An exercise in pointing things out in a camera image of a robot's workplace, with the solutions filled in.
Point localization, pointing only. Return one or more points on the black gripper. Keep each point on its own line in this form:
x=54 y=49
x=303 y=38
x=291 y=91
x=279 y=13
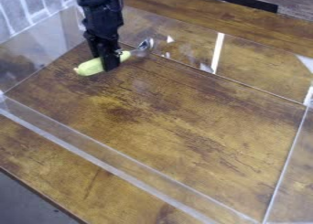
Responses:
x=102 y=22

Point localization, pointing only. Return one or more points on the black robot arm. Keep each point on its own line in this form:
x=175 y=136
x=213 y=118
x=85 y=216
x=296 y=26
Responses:
x=98 y=2

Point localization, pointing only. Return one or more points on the black bar on table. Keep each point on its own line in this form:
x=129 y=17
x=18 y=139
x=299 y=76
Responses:
x=262 y=5

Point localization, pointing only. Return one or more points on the clear acrylic enclosure walls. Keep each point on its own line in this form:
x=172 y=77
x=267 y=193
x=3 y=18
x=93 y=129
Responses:
x=195 y=135

